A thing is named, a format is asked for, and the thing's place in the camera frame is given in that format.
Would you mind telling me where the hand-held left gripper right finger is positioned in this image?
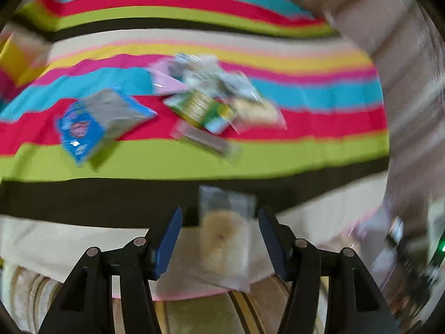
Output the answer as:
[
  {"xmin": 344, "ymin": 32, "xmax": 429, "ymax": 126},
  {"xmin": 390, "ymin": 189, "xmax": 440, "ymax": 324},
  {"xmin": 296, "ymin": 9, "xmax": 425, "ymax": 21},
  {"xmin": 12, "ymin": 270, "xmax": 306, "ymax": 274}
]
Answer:
[{"xmin": 258, "ymin": 206, "xmax": 400, "ymax": 334}]

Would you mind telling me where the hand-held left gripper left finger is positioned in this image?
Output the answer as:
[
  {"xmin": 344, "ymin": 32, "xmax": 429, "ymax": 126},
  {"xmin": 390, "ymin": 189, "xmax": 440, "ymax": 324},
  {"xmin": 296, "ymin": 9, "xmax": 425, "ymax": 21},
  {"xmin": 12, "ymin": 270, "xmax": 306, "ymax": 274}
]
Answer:
[{"xmin": 38, "ymin": 206, "xmax": 184, "ymax": 334}]

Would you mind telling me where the clear round cake packet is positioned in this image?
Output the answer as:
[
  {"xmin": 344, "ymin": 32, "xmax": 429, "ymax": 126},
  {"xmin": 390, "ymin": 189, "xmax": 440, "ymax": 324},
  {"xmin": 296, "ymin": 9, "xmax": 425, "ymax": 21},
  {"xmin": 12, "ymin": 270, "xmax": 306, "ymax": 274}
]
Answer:
[{"xmin": 189, "ymin": 185, "xmax": 257, "ymax": 291}]

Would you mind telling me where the grey clear snack packet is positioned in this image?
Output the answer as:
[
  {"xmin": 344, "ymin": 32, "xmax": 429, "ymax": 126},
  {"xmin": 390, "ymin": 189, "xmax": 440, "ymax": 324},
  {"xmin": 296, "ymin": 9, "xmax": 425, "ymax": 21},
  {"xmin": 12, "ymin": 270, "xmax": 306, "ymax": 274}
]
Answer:
[{"xmin": 170, "ymin": 120, "xmax": 241, "ymax": 164}]

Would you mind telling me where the green pea snack packet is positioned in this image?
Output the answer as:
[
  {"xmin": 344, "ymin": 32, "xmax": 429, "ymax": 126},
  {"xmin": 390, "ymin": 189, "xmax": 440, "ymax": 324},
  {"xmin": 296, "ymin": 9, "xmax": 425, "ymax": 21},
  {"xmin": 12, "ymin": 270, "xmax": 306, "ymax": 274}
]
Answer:
[{"xmin": 163, "ymin": 90, "xmax": 237, "ymax": 134}]

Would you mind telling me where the clear bread packet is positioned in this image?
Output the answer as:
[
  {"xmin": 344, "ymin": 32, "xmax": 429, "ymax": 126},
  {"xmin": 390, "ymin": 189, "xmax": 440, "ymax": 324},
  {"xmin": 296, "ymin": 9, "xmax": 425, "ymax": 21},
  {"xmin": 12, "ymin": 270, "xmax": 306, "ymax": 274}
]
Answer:
[{"xmin": 229, "ymin": 73, "xmax": 287, "ymax": 133}]

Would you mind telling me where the blue cartoon snack packet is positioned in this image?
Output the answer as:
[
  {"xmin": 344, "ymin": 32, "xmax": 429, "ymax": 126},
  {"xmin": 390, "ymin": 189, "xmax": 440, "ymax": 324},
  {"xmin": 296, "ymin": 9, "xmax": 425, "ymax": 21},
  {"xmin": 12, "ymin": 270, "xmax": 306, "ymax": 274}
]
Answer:
[{"xmin": 57, "ymin": 89, "xmax": 157, "ymax": 166}]

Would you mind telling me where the pink snack packet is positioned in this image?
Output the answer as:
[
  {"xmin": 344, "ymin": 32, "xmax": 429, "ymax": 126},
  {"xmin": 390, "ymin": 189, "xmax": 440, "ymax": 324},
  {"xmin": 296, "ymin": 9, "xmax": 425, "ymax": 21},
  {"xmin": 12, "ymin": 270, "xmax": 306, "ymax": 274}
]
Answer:
[{"xmin": 148, "ymin": 59, "xmax": 188, "ymax": 96}]

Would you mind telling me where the colourful striped blanket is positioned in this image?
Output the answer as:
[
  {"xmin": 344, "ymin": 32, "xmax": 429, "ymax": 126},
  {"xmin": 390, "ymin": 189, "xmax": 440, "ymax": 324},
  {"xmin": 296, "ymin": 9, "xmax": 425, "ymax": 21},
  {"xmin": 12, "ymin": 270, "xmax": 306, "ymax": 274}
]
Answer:
[{"xmin": 0, "ymin": 0, "xmax": 392, "ymax": 301}]

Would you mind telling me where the beige curtain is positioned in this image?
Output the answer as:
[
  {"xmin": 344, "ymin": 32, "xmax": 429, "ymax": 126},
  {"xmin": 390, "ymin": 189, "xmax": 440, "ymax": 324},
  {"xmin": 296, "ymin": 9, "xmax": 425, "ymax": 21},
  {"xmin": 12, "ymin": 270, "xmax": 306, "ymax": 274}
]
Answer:
[{"xmin": 295, "ymin": 0, "xmax": 445, "ymax": 216}]

